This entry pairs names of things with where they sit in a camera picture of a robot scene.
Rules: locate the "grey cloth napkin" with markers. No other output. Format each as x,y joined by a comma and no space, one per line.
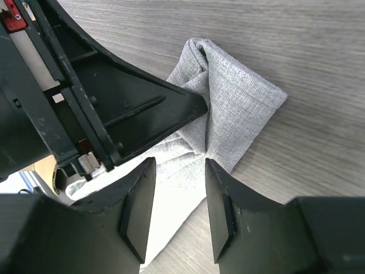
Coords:
240,103

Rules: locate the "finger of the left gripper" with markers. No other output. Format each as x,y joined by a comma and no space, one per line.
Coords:
129,110

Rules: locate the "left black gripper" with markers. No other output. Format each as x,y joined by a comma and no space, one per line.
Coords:
55,98

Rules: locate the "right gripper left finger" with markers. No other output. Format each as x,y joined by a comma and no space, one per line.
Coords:
105,232

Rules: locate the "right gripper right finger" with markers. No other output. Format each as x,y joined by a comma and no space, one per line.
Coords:
254,234

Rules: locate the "beige cap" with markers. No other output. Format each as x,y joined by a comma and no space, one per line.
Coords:
46,169

